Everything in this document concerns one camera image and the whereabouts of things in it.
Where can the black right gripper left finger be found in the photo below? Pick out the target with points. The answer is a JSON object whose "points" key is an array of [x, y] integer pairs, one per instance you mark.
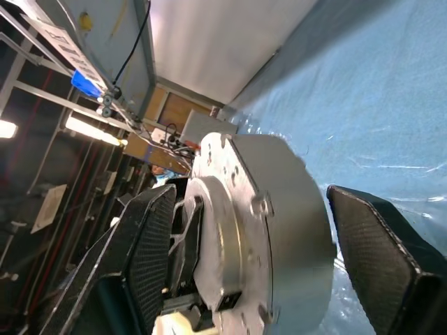
{"points": [[139, 251]]}

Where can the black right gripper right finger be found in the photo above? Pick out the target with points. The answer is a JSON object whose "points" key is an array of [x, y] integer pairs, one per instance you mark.
{"points": [[384, 265]]}

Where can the copper wound motor stator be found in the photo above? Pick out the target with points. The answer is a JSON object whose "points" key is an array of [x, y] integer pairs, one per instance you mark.
{"points": [[286, 227]]}

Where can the white paper sign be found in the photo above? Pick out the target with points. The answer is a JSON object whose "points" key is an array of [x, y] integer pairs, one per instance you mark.
{"points": [[49, 209]]}

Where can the fluorescent tube light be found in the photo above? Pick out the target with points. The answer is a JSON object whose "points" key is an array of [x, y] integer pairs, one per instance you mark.
{"points": [[7, 129], [91, 130]]}

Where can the small white box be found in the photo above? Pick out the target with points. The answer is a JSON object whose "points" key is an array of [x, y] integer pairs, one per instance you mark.
{"points": [[206, 124]]}

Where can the brown wooden panel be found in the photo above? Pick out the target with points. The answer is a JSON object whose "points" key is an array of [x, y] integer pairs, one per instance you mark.
{"points": [[174, 108]]}

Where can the blue plastic table sheet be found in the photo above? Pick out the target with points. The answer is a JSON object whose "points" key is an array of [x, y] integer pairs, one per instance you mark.
{"points": [[366, 104]]}

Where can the blue plastic box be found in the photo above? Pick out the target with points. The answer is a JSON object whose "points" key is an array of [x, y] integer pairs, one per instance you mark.
{"points": [[85, 83]]}

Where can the white backdrop panel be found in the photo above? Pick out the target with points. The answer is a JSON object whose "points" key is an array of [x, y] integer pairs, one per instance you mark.
{"points": [[216, 45]]}

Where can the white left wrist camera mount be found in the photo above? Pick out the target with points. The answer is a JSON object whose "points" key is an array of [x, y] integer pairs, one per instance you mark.
{"points": [[178, 322]]}

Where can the grey metal rack frame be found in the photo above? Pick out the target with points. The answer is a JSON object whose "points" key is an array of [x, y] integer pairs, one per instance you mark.
{"points": [[42, 92]]}

